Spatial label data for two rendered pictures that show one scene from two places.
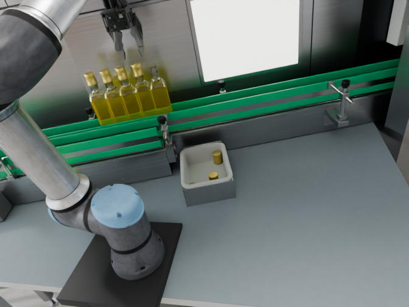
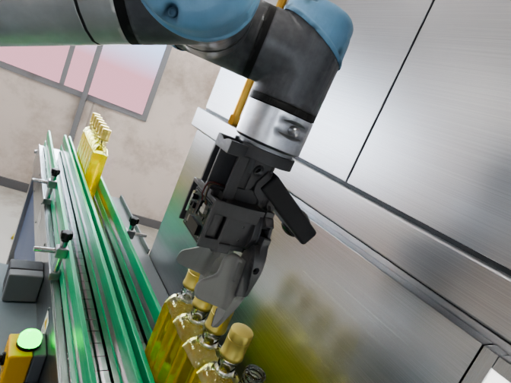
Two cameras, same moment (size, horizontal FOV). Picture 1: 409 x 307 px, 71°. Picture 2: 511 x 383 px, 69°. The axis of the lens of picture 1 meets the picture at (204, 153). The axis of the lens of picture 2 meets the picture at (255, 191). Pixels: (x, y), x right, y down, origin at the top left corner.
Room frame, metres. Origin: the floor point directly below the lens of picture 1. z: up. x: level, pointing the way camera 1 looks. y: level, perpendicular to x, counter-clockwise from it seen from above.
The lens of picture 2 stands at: (0.69, -0.17, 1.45)
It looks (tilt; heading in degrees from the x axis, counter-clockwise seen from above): 11 degrees down; 52
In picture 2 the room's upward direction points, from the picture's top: 23 degrees clockwise
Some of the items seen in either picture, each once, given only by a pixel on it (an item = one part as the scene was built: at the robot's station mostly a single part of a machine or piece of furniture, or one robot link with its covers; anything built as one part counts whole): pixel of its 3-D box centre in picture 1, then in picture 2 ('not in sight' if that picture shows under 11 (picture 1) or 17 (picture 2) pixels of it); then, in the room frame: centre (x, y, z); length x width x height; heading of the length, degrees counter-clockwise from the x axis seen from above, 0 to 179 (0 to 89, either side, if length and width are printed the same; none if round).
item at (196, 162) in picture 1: (206, 171); not in sight; (0.81, 0.01, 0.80); 0.22 x 0.17 x 0.09; 178
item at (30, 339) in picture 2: not in sight; (30, 338); (0.86, 0.55, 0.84); 0.04 x 0.04 x 0.03
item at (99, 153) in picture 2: not in sight; (96, 162); (1.07, 1.34, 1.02); 0.06 x 0.06 x 0.28; 88
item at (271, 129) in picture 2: not in sight; (274, 131); (0.94, 0.16, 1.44); 0.08 x 0.08 x 0.05
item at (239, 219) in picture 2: (115, 7); (239, 195); (0.93, 0.16, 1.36); 0.09 x 0.08 x 0.12; 175
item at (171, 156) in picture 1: (171, 148); not in sight; (0.93, 0.12, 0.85); 0.09 x 0.04 x 0.07; 178
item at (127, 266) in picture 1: (134, 244); not in sight; (0.53, 0.24, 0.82); 0.15 x 0.15 x 0.10
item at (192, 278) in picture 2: (90, 78); (196, 275); (1.05, 0.35, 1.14); 0.04 x 0.04 x 0.04
